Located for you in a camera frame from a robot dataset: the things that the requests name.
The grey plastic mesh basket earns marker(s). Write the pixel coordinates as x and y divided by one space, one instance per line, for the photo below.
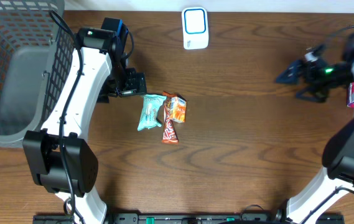
35 59

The orange chocolate bar wrapper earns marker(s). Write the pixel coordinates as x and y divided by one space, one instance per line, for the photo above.
169 135

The purple snack package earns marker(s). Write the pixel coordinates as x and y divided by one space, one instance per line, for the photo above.
350 95

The orange juice carton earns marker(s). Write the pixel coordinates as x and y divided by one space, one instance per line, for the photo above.
177 109

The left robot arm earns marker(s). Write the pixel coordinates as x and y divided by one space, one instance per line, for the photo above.
58 154

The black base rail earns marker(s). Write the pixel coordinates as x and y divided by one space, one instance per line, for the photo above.
133 218

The teal snack wrapper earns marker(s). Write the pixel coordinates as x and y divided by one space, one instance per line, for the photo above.
150 109

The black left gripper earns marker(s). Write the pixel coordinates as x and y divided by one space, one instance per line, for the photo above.
132 91

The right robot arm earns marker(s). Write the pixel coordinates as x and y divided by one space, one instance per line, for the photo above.
336 176

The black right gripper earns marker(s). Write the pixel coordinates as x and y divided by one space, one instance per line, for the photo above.
309 68

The white barcode scanner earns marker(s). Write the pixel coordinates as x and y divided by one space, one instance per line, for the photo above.
195 28

